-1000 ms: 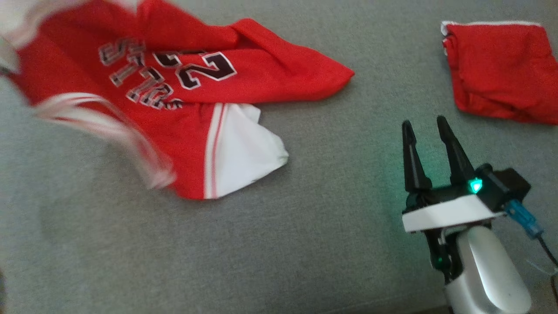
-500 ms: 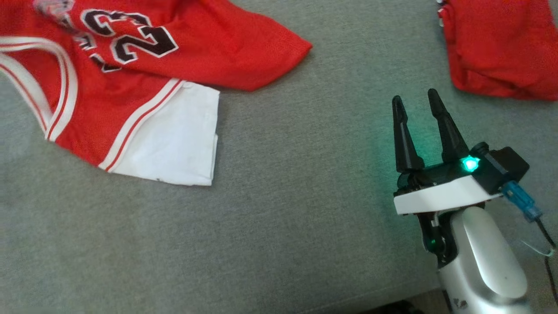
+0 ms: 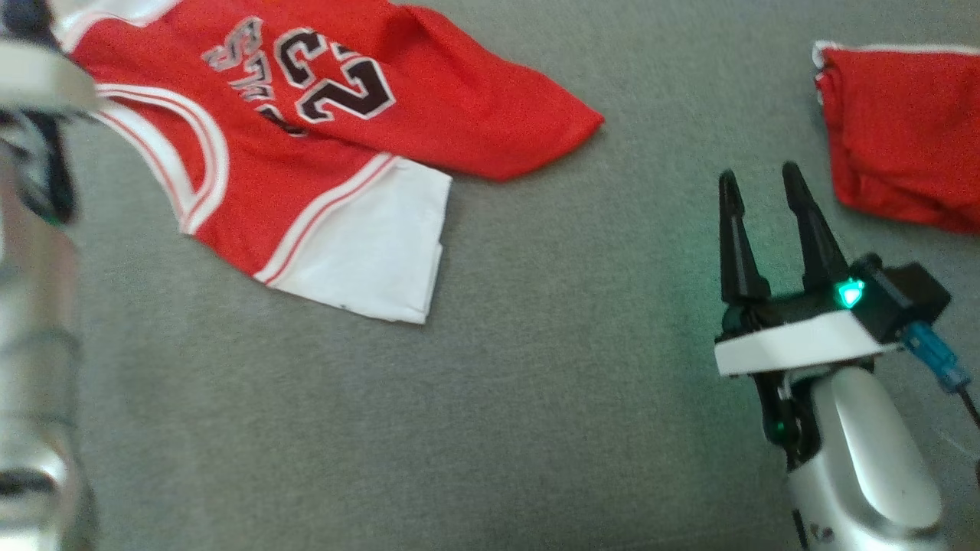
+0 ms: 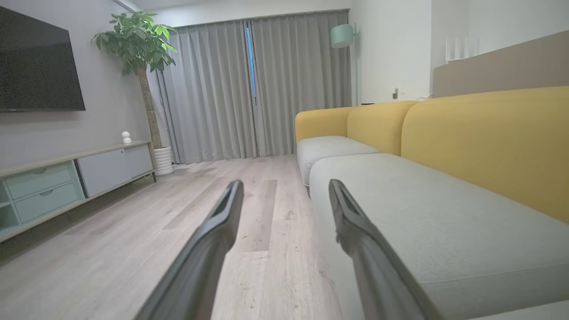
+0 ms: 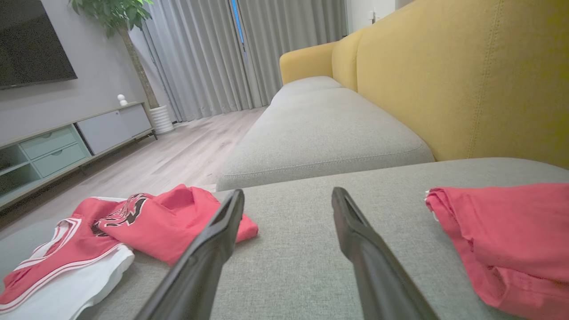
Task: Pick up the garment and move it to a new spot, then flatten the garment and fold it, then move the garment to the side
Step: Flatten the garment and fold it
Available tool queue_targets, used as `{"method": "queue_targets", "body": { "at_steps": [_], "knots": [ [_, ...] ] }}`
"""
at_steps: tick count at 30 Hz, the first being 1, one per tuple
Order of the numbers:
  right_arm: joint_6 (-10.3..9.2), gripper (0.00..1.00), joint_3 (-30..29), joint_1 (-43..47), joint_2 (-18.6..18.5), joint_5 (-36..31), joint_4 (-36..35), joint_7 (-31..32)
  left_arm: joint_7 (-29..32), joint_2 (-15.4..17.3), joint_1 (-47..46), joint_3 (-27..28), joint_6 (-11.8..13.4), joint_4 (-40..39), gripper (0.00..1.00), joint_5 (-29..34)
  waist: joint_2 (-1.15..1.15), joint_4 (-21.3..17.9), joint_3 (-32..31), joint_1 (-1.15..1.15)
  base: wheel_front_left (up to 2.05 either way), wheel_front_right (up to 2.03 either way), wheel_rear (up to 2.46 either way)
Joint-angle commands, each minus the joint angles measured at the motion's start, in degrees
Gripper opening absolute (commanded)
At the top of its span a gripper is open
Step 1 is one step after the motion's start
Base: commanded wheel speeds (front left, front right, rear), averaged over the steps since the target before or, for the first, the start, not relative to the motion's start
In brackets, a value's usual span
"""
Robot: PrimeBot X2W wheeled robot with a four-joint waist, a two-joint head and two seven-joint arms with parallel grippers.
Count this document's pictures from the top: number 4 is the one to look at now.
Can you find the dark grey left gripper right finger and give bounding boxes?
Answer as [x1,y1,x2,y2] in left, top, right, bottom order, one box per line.
[328,179,444,320]

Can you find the grey pleated curtain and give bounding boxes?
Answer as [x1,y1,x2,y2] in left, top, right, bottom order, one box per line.
[156,10,352,165]

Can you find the wooden TV cabinet mint drawers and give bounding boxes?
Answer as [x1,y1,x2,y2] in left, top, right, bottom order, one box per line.
[0,141,157,243]

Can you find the short yellow sofa back cushion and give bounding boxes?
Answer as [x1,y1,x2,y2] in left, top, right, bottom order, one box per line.
[295,107,356,144]

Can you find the black flat screen TV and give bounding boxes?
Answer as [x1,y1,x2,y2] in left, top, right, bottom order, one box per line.
[0,5,86,113]

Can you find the medium yellow sofa back cushion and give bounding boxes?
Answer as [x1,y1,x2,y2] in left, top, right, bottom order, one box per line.
[347,100,419,156]

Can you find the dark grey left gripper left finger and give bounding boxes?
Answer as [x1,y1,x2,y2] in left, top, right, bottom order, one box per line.
[135,180,244,320]

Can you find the long yellow sofa back cushion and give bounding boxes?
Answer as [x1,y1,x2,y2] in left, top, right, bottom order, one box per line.
[400,86,569,224]

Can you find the short grey sofa seat cushion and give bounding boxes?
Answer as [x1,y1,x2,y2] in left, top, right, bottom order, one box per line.
[297,136,380,187]

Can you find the white slatted rack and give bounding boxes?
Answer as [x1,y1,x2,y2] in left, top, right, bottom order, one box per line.
[446,36,481,64]

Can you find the green indoor tree plant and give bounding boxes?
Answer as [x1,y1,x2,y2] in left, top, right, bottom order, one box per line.
[91,11,178,150]

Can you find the mint green floor lamp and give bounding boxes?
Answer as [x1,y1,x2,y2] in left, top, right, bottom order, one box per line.
[330,23,360,107]

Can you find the long grey sofa seat cushion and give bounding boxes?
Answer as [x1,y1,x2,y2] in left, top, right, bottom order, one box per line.
[309,153,569,320]

